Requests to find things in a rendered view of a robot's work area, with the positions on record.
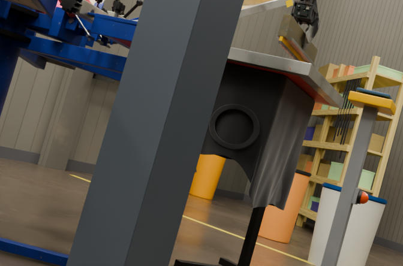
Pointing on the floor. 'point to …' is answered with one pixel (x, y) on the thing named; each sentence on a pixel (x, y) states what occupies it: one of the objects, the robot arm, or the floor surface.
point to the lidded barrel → (325, 223)
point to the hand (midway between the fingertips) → (298, 47)
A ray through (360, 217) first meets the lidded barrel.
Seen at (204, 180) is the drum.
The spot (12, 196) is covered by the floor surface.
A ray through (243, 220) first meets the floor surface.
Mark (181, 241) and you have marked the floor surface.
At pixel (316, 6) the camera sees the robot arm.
